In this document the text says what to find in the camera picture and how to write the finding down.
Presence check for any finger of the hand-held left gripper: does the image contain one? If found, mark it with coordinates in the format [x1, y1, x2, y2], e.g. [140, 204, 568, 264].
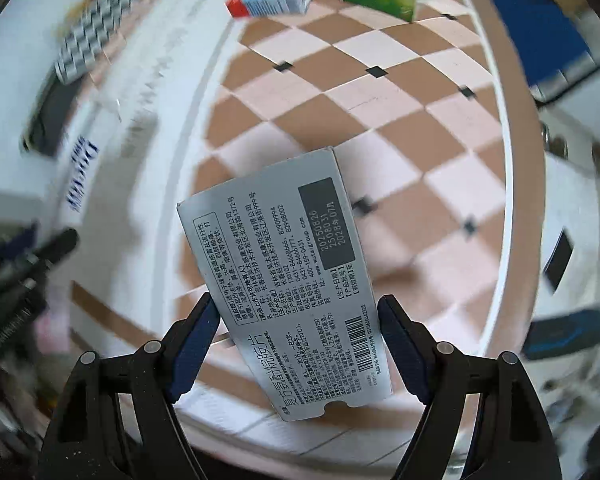
[10, 227, 80, 281]

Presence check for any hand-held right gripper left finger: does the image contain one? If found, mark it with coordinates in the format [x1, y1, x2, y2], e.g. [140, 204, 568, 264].
[37, 292, 221, 480]

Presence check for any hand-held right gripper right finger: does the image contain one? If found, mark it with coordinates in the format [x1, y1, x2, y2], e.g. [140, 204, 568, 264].
[376, 294, 563, 480]

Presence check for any pink striped tube box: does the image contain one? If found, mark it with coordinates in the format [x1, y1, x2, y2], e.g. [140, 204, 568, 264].
[45, 100, 111, 221]

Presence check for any grey medicine box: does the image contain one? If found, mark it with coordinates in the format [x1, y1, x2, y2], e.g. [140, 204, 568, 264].
[176, 146, 393, 420]

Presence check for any black blue mat device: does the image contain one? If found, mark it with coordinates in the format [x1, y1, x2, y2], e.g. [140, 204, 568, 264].
[522, 310, 600, 361]

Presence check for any black phone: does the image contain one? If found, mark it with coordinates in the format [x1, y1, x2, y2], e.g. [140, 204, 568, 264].
[544, 230, 575, 293]

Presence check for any checkered cloth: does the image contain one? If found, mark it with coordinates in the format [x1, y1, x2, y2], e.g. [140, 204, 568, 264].
[54, 0, 146, 83]

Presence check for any white quilted chair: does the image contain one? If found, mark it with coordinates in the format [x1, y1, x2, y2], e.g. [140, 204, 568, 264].
[540, 125, 600, 321]

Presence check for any patterned tablecloth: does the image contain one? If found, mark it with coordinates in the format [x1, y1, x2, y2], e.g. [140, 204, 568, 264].
[55, 0, 546, 461]

